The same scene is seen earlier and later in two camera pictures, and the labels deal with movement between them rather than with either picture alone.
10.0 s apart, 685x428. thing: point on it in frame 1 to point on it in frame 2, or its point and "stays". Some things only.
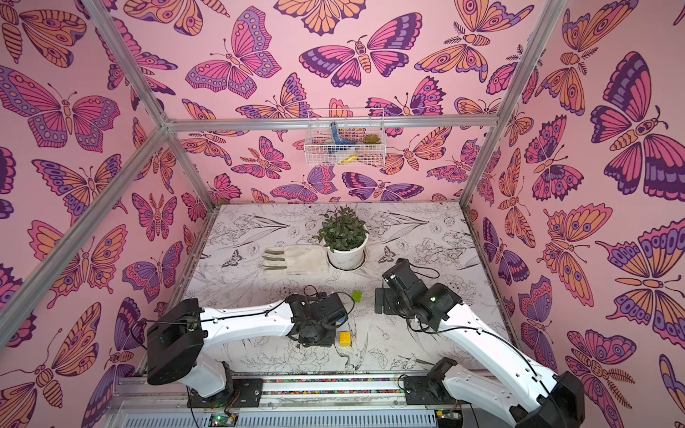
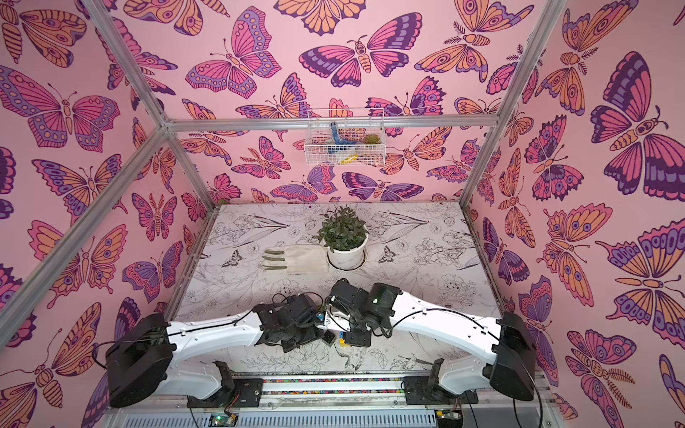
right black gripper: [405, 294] to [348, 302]
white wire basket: [345, 137] stays
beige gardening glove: [300, 259] stays
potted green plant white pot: [345, 235] stays
